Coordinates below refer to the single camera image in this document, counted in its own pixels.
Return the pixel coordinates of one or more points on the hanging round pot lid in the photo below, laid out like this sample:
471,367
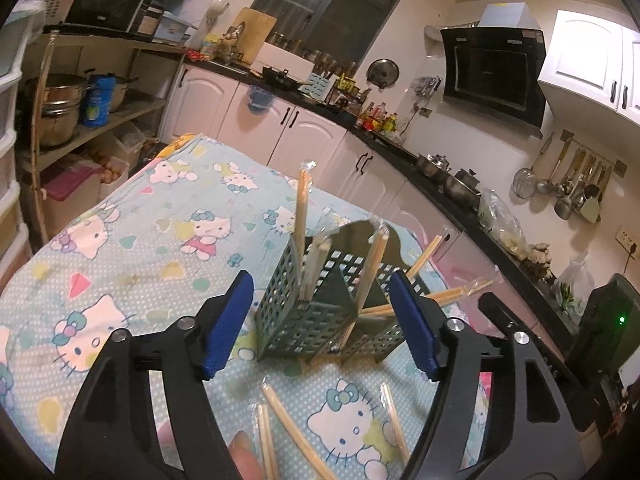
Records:
382,72

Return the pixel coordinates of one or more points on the row of hanging kitchen utensils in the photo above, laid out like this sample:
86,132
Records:
570,185

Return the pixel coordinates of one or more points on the group of condiment bottles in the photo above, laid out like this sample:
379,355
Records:
377,120

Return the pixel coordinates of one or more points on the white upper cabinet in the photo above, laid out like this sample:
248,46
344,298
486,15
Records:
595,65

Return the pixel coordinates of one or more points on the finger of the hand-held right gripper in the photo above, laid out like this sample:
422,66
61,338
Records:
497,310

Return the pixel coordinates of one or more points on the black range hood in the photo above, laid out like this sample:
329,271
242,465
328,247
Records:
495,75

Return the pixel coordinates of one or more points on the person's left hand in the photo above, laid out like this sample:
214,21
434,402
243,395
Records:
245,460

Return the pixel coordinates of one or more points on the cartoon cat printed blanket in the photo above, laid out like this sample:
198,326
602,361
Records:
150,240

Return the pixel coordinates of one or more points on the kitchen storage shelf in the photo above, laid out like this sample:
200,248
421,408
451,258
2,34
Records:
125,110

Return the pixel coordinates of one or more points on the wooden cutting board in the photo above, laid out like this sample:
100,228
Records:
252,35

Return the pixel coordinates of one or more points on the light blue storage box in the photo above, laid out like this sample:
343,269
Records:
172,30

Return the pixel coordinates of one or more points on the pile of ginger roots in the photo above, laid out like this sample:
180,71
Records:
540,260

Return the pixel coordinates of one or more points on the pink lidded storage box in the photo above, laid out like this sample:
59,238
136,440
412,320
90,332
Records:
70,185

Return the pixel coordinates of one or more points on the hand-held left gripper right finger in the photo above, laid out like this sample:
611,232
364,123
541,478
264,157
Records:
415,325

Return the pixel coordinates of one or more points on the wall power socket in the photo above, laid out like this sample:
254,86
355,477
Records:
627,237

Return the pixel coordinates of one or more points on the black countertop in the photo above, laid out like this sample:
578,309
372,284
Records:
390,146

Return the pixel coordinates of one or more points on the dark kitchen window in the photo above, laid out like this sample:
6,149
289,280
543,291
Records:
340,5

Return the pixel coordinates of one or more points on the clear plastic bag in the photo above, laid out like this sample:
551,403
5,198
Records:
500,220

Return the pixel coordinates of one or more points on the wooden stick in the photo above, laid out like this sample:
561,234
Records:
37,125

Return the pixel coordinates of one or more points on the steel cooking pot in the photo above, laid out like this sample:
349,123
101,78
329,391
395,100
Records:
462,187

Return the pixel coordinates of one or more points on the large steel pot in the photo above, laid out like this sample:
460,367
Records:
60,105

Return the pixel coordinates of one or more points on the blue bag on cabinet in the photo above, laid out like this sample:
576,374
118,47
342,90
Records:
260,100

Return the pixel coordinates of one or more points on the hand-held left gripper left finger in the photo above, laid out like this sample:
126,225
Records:
225,325

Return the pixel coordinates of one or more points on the white plastic drawer unit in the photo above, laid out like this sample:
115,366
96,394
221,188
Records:
10,135

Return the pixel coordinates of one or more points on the blue white knife block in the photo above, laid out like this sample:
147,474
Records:
320,85

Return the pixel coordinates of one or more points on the white plastic bag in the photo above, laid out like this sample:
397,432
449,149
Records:
572,285

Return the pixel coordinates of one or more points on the container of eggs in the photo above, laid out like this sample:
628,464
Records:
107,170

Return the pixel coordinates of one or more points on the black wok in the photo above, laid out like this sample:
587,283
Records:
282,77

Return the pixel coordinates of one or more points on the blue canister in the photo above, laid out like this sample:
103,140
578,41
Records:
97,100

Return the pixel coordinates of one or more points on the green grid utensil holder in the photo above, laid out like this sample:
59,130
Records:
320,320

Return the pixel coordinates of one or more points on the pile of chopsticks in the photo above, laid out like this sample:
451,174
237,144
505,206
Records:
303,210

